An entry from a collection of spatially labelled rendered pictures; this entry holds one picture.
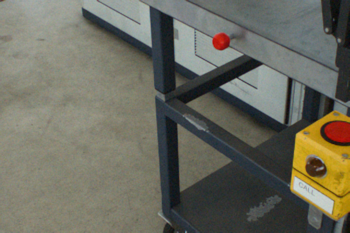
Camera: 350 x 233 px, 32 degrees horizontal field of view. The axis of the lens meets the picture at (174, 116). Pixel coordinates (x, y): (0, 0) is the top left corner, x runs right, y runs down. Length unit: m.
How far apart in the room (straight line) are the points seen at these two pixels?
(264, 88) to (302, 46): 1.13
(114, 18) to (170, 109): 1.42
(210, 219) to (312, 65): 0.75
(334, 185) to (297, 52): 0.34
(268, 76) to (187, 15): 0.95
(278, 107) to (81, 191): 0.75
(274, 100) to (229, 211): 0.61
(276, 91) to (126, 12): 0.89
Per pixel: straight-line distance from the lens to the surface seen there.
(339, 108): 2.01
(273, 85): 2.15
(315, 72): 1.04
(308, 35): 1.10
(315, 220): 0.86
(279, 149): 1.91
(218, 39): 1.12
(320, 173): 0.76
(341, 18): 0.70
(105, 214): 1.95
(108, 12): 2.87
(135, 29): 2.72
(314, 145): 0.76
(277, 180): 1.27
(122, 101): 2.44
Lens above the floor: 1.36
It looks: 36 degrees down
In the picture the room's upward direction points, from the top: 2 degrees counter-clockwise
